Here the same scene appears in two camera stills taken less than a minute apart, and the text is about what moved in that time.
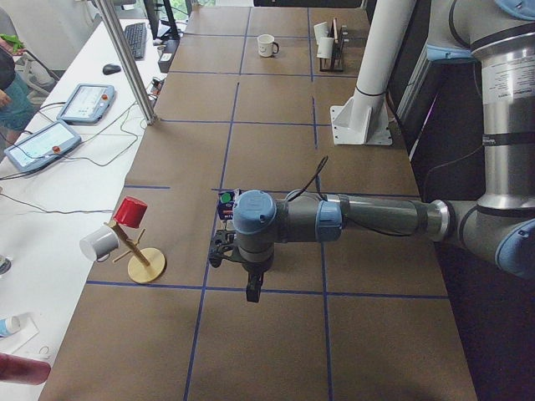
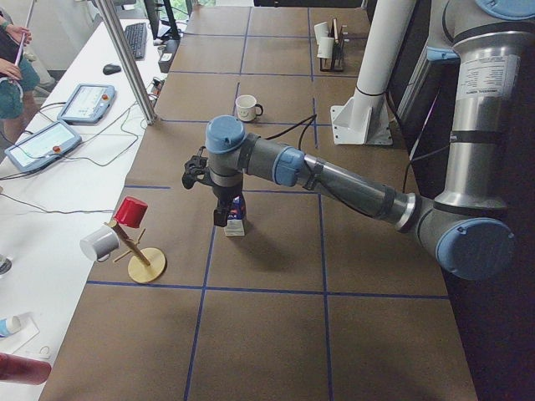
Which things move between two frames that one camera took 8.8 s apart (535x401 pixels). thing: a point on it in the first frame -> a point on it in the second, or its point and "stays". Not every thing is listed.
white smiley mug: [266, 45] -> [247, 109]
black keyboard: [136, 36] stays
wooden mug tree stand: [145, 266] stays
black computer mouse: [109, 68] stays
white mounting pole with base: [363, 119] stays
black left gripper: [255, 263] -> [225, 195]
